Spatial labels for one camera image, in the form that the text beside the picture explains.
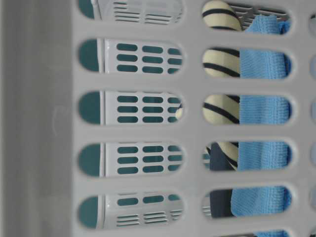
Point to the cream navy striped cloth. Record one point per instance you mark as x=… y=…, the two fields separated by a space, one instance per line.
x=222 y=109

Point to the white plastic shopping basket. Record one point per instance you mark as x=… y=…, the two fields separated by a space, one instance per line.
x=42 y=133

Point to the dark navy cloth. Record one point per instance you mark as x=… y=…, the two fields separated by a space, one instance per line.
x=220 y=200

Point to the blue knitted cloth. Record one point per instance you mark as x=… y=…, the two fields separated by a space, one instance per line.
x=257 y=109

